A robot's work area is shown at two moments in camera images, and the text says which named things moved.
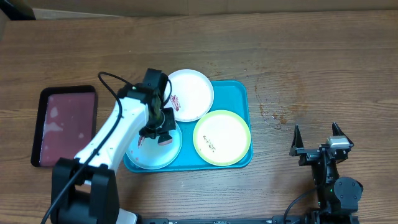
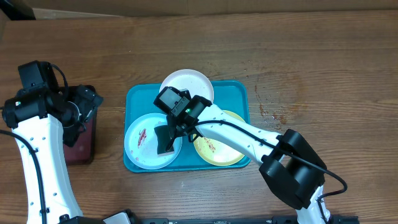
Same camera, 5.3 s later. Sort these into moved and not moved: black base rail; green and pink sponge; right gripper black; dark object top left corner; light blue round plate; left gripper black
Moved: right gripper black; left gripper black; green and pink sponge
Not moved: light blue round plate; dark object top left corner; black base rail
